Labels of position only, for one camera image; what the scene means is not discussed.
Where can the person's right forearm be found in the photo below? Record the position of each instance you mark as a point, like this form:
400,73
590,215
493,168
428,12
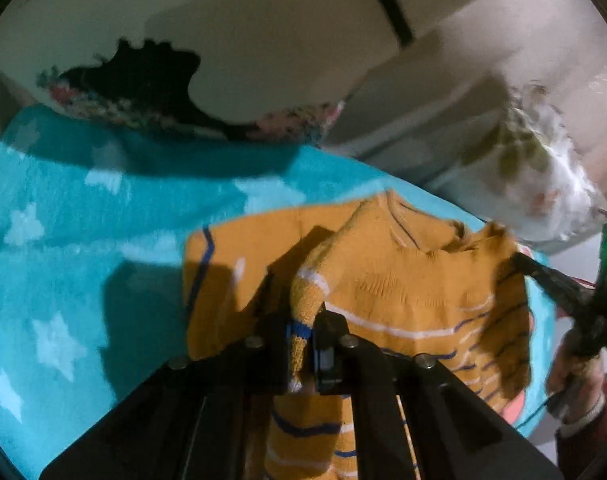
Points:
598,440

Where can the mustard striped knit sweater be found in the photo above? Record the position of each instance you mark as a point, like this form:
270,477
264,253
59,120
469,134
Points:
408,280

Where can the white crumpled cloth pile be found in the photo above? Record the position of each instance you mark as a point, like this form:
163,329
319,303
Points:
538,170

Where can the turquoise star print blanket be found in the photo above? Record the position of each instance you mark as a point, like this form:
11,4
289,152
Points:
83,240

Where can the person's right hand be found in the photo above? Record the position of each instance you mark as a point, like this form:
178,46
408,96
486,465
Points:
573,375

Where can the dark cloth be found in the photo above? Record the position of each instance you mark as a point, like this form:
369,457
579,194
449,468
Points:
148,85

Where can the white floral border bedsheet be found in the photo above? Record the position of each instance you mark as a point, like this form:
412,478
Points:
263,45

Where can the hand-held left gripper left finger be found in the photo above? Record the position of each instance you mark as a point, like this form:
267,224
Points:
278,355

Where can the black pole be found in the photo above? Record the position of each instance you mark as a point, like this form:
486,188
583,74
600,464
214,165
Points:
391,0

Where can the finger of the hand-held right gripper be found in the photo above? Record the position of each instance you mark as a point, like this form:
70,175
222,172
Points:
546,275

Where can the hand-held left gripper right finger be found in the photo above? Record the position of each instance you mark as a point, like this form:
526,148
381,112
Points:
326,360

